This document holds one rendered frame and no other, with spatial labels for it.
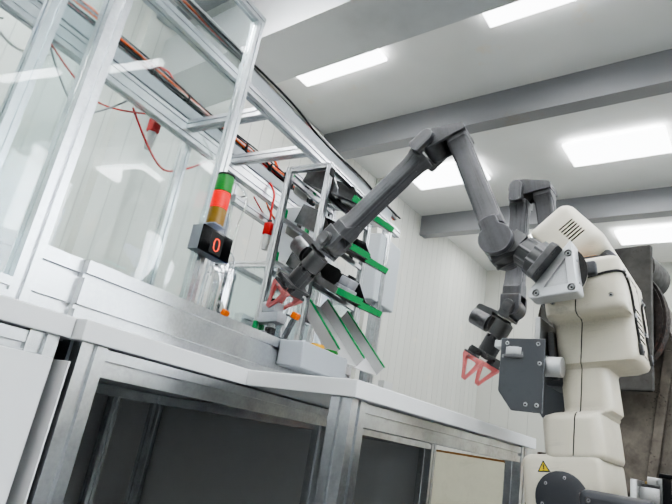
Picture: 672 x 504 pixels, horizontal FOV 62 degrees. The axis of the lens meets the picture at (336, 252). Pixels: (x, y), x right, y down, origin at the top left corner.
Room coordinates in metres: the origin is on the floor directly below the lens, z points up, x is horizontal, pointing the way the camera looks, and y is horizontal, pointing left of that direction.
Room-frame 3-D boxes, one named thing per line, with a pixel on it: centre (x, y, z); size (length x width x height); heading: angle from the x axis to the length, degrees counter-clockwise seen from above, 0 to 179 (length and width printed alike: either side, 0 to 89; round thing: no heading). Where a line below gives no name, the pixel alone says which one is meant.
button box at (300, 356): (1.38, 0.01, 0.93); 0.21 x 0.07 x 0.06; 148
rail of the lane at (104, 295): (1.25, 0.16, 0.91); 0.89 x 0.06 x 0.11; 148
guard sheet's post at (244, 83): (1.49, 0.37, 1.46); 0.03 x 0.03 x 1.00; 58
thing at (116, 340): (1.81, 0.52, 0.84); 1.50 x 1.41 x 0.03; 148
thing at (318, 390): (1.51, -0.09, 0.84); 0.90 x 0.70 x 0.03; 140
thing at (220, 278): (2.50, 0.50, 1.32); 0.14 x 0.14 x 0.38
